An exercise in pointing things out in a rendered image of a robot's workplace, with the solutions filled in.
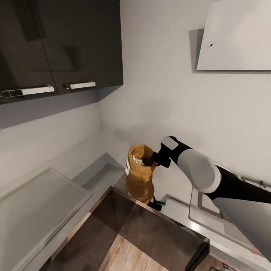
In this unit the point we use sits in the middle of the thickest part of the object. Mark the drop in sink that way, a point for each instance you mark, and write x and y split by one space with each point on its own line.
33 213

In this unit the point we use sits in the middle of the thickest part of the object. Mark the range hood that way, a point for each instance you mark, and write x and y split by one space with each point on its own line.
237 36

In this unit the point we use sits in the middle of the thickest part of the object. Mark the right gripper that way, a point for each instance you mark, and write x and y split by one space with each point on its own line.
158 159

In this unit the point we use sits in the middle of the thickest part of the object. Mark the oven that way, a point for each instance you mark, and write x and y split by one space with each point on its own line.
211 258

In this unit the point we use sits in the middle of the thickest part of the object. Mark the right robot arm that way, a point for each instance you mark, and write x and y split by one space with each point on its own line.
247 206

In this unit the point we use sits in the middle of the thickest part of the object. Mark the burner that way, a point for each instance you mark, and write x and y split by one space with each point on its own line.
203 211

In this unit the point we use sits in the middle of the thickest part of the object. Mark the popcorn bag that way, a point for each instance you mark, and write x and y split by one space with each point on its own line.
138 173

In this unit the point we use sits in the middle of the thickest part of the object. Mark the cabinet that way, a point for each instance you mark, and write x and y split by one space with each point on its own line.
55 47

